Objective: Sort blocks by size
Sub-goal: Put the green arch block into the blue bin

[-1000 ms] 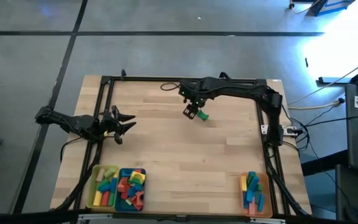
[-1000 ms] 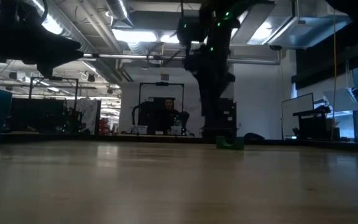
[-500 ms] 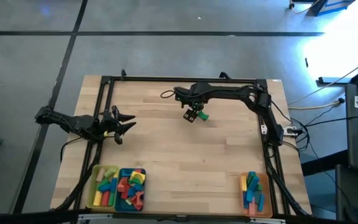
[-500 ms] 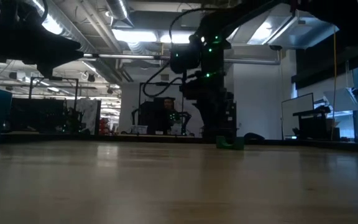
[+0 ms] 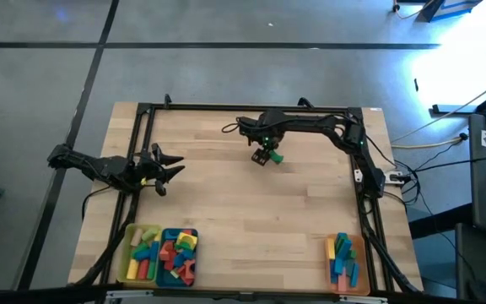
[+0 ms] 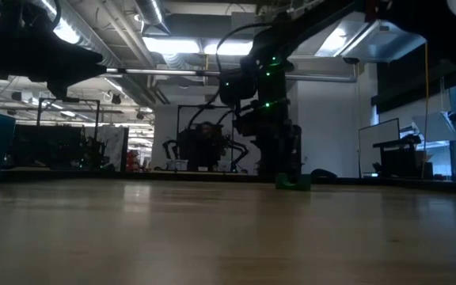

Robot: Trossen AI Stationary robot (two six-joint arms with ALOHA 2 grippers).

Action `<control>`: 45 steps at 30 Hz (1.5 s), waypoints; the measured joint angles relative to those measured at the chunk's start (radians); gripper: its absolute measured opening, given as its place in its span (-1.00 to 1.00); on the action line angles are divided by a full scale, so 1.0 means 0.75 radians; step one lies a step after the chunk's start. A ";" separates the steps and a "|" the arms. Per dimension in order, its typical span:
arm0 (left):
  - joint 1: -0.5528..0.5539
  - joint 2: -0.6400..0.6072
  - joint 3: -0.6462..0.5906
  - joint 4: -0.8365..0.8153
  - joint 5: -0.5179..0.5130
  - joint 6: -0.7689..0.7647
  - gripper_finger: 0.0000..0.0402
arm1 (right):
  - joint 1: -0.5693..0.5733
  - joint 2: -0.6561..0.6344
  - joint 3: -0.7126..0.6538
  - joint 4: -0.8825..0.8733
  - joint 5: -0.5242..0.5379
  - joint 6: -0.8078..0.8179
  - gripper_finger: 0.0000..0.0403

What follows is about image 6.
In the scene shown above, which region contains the black table frame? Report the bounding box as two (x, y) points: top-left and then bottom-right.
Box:
(0, 168), (260, 182)

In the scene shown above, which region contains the whiteboard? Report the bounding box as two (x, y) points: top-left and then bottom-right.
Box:
(357, 117), (401, 177)

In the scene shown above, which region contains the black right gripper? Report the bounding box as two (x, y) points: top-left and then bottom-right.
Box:
(234, 103), (303, 184)

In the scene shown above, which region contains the black standing desk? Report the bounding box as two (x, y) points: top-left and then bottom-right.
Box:
(372, 134), (435, 178)

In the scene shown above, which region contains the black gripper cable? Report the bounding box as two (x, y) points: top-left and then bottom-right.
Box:
(188, 21), (276, 131)
(51, 0), (63, 32)

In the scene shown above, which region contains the rectangular metal duct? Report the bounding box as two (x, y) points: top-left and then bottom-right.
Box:
(314, 11), (428, 63)

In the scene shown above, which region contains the black partition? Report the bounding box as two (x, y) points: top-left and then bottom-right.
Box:
(8, 124), (86, 169)

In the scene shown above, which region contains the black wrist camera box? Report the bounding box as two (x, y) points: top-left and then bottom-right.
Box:
(218, 67), (259, 108)

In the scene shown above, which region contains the ribbed round metal duct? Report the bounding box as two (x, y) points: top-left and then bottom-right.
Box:
(37, 0), (124, 68)

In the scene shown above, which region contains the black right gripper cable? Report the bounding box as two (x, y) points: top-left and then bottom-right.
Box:
(188, 21), (276, 131)

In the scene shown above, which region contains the green wooden block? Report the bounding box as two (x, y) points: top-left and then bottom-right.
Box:
(275, 173), (312, 192)

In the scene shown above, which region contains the white board panel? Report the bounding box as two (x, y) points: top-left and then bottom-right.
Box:
(85, 124), (129, 172)

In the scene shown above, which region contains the black gantry frame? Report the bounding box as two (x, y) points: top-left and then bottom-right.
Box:
(176, 104), (236, 167)
(36, 97), (101, 167)

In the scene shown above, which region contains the smooth round metal duct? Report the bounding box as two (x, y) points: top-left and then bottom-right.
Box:
(135, 0), (170, 35)

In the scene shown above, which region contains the white angled panel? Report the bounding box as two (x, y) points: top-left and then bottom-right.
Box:
(412, 112), (456, 143)

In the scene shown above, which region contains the grey horizontal pipe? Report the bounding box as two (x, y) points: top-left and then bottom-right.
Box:
(104, 67), (359, 84)

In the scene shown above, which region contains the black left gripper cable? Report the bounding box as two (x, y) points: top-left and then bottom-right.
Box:
(51, 0), (63, 32)

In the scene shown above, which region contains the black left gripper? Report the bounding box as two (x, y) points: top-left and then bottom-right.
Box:
(0, 0), (109, 100)

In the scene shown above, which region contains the background robot station table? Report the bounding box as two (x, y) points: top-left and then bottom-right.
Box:
(148, 154), (255, 173)

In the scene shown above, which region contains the ceiling light panel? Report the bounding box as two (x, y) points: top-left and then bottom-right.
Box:
(142, 36), (202, 55)
(203, 39), (253, 57)

